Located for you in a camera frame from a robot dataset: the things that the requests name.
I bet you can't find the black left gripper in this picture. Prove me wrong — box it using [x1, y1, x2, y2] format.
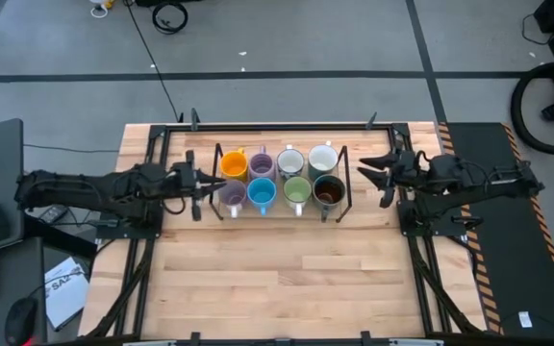
[184, 149, 228, 222]

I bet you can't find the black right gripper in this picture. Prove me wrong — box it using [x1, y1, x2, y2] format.
[357, 148, 423, 210]

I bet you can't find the pale purple mug white handle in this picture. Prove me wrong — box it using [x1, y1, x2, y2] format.
[217, 179, 248, 220]

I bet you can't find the yellow mug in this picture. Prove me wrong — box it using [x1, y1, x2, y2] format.
[218, 147, 249, 183]

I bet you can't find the light blue mug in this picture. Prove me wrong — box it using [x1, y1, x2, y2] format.
[246, 176, 278, 216]

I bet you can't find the blue brown speckled mug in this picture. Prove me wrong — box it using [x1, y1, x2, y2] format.
[312, 173, 347, 223]

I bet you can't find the teal mug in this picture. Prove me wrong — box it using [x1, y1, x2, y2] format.
[307, 140, 340, 182]

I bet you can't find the white blue patterned mug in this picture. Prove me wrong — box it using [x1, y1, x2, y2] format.
[276, 143, 306, 180]

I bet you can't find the green and white mug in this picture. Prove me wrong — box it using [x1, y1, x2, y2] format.
[283, 175, 314, 217]

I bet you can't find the black hazard striped floor mat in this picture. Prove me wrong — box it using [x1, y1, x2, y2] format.
[438, 122, 554, 340]

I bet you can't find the black power adapter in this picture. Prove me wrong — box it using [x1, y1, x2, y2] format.
[38, 206, 69, 226]

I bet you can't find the white printed booklet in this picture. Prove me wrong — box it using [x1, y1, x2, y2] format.
[43, 257, 90, 332]

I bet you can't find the black low desk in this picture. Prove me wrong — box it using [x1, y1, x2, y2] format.
[0, 215, 98, 346]

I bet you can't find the black computer mouse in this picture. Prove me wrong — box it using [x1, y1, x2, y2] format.
[5, 296, 38, 346]

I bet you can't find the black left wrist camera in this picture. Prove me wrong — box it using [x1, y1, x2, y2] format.
[173, 161, 196, 189]

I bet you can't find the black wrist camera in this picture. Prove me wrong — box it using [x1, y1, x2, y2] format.
[400, 151, 422, 175]
[173, 161, 196, 189]

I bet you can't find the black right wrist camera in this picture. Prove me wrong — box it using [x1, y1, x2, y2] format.
[400, 151, 422, 175]

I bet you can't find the wooden shelf rack black frame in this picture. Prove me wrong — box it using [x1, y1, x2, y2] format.
[208, 142, 354, 225]

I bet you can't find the black aluminium table frame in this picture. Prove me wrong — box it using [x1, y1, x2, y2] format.
[82, 109, 488, 346]

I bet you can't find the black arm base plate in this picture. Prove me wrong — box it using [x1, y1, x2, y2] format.
[399, 201, 468, 237]
[96, 210, 165, 240]

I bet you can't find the long black floor cable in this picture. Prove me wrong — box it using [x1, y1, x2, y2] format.
[123, 0, 185, 122]

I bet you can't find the thin black floor cable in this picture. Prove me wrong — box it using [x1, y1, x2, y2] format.
[23, 142, 117, 154]

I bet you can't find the coiled black cable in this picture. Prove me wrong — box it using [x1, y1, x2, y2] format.
[151, 2, 189, 35]

